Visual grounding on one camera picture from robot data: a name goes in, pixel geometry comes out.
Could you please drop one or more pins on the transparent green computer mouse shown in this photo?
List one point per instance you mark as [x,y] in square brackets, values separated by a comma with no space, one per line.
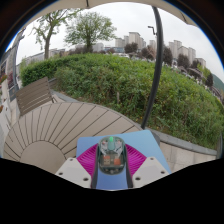
[111,156]

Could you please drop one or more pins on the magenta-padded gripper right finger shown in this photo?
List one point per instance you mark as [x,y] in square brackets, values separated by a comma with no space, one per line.
[136,160]

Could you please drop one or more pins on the grey sign pillar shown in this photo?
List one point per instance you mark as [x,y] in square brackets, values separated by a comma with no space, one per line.
[14,66]

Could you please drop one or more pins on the dense round-crowned tree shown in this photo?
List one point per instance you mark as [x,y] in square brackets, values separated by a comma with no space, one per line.
[88,30]

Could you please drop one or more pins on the beige patio umbrella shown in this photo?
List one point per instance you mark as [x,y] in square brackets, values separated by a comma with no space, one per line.
[156,66]

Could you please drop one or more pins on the green hedge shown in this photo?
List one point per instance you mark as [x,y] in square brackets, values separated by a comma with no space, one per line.
[110,80]

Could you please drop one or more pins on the brown slatted chair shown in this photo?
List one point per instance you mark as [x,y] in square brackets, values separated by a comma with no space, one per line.
[33,95]

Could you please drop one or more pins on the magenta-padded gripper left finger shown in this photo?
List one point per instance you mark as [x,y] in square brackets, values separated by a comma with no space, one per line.
[87,159]

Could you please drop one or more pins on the distant high-rise buildings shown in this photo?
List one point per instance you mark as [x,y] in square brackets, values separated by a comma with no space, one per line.
[135,39]

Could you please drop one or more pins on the thin-crowned tree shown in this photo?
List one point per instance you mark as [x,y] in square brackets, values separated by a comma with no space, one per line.
[47,40]

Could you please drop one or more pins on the blue rectangular mouse pad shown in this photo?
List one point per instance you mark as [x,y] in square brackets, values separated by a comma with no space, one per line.
[140,140]

